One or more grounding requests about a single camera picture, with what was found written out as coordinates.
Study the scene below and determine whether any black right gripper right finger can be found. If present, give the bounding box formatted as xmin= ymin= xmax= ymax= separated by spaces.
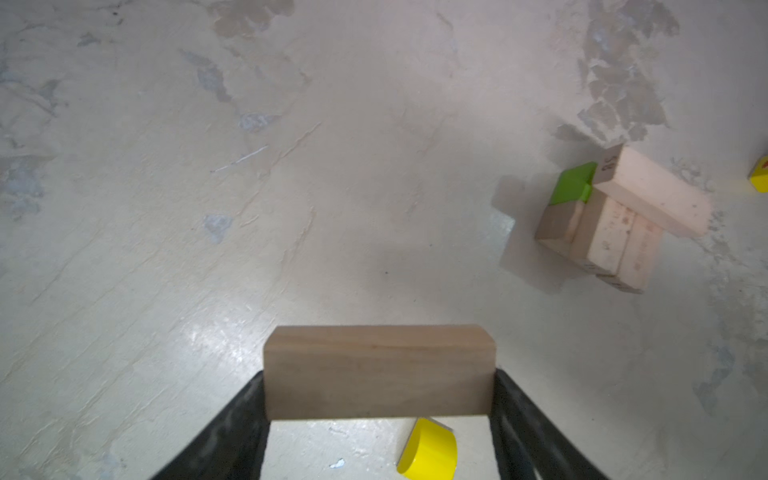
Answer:
xmin=489 ymin=369 xmax=606 ymax=479

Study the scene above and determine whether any yellow block with red symbol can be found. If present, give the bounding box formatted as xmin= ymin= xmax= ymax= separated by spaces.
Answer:
xmin=749 ymin=155 xmax=768 ymax=193

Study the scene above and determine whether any wood plank block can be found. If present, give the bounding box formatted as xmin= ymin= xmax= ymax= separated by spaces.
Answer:
xmin=592 ymin=144 xmax=712 ymax=238

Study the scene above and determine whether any green wood block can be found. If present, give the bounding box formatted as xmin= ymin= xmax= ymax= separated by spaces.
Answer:
xmin=549 ymin=162 xmax=597 ymax=205

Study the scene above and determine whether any yellow cylinder block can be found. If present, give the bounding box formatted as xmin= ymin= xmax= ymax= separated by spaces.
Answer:
xmin=397 ymin=418 xmax=458 ymax=480

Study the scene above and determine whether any natural wood rectangular block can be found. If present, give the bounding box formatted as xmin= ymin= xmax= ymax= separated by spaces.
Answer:
xmin=534 ymin=200 xmax=585 ymax=245

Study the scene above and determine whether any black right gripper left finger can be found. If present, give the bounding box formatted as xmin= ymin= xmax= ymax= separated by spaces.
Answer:
xmin=154 ymin=372 xmax=270 ymax=480

